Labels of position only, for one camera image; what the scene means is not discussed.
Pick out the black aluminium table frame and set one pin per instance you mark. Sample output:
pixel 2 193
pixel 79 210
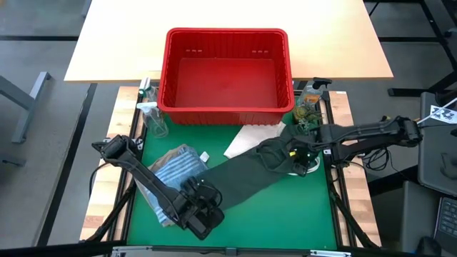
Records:
pixel 126 221

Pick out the grey metal table leg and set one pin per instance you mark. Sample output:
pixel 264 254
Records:
pixel 25 103

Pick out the light wooden desk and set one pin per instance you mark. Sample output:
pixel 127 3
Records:
pixel 321 35

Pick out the red plastic laundry bin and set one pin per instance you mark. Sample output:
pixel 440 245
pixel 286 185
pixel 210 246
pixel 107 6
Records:
pixel 228 116

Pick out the white tag black marks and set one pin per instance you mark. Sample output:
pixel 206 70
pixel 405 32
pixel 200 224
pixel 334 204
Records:
pixel 442 115

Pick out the green table mat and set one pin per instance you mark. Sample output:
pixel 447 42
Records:
pixel 267 214

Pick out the beige khaki garment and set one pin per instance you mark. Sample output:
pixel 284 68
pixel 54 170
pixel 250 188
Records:
pixel 170 152

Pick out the cream canvas tote bag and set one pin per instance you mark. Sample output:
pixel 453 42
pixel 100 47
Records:
pixel 250 137

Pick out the clear bottle white green cap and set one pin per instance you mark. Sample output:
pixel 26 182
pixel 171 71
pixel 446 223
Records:
pixel 144 85

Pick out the dark keyboard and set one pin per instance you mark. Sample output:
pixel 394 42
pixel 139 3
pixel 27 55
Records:
pixel 448 217

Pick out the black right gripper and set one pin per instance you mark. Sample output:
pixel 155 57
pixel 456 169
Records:
pixel 301 150

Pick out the blue striped garment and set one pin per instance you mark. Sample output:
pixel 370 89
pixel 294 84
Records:
pixel 175 167

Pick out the dark green garment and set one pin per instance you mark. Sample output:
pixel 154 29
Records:
pixel 242 175

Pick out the white paper label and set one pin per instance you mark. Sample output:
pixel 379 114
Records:
pixel 148 64

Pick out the black desk frame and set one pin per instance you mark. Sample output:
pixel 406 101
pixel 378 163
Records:
pixel 407 92

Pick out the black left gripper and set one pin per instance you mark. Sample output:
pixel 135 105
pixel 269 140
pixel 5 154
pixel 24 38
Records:
pixel 201 216

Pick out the black rounded object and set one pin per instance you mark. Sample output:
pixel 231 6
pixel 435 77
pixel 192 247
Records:
pixel 428 247

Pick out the clear spray bottle white head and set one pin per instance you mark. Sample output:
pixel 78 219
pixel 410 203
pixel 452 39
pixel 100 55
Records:
pixel 155 119

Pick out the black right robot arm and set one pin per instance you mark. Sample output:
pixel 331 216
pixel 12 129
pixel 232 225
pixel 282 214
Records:
pixel 364 133

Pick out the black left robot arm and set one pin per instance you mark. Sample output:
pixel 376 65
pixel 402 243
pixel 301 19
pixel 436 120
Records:
pixel 143 175

